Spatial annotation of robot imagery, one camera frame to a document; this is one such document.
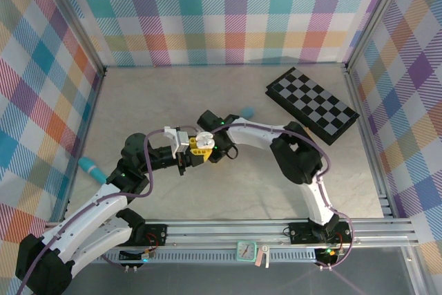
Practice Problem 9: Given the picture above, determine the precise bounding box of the white earbud charging case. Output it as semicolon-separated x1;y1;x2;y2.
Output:
195;131;215;149

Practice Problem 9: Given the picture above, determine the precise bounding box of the blue toy bowling pin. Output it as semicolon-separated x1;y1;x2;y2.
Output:
77;156;108;185

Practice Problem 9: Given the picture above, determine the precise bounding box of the black grey folding chessboard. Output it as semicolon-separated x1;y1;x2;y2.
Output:
265;66;360;146

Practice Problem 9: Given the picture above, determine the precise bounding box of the green square clock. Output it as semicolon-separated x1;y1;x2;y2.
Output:
236;241;257;262

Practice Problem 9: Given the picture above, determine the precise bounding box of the white tag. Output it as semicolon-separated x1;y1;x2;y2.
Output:
260;245;271;270

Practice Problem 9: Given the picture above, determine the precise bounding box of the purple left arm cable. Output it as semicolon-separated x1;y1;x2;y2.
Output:
15;125;200;295

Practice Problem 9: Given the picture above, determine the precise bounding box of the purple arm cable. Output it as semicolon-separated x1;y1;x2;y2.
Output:
210;120;355;272
15;125;200;295

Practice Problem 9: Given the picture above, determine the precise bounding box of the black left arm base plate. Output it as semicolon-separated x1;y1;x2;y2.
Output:
131;222;169;247

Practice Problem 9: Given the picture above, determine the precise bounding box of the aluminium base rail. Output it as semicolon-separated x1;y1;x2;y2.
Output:
43;219;421;251

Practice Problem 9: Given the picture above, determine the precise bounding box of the perforated metal cable tray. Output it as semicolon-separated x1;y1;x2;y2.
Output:
82;251;320;264

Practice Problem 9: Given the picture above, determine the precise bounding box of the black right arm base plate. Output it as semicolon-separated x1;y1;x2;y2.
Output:
287;221;354;245

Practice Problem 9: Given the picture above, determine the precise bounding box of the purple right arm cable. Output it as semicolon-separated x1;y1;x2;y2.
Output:
210;120;355;272

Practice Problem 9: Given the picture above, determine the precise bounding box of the aluminium side floor rail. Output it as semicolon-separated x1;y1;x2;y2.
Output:
343;65;396;220

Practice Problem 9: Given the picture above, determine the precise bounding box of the aluminium corner post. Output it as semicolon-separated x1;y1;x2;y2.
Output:
343;0;414;73
34;0;108;78

